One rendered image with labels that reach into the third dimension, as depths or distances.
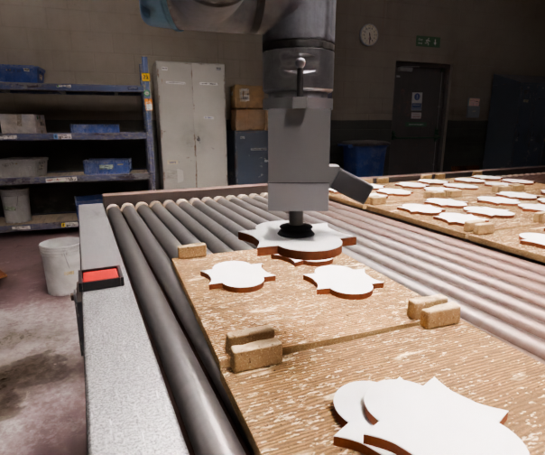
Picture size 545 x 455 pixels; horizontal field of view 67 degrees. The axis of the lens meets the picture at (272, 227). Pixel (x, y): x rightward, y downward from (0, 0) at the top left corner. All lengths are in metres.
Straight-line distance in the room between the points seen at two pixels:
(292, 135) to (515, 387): 0.35
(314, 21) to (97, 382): 0.45
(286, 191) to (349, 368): 0.21
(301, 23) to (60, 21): 5.45
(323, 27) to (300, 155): 0.12
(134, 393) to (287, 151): 0.31
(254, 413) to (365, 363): 0.15
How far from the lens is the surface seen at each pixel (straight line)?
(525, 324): 0.74
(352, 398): 0.44
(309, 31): 0.44
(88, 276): 0.85
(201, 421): 0.46
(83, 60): 5.75
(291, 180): 0.43
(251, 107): 5.52
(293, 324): 0.59
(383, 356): 0.53
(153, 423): 0.47
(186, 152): 5.21
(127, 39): 5.79
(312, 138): 0.43
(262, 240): 0.45
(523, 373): 0.56
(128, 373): 0.55
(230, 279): 0.72
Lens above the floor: 1.20
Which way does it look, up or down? 14 degrees down
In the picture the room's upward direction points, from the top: straight up
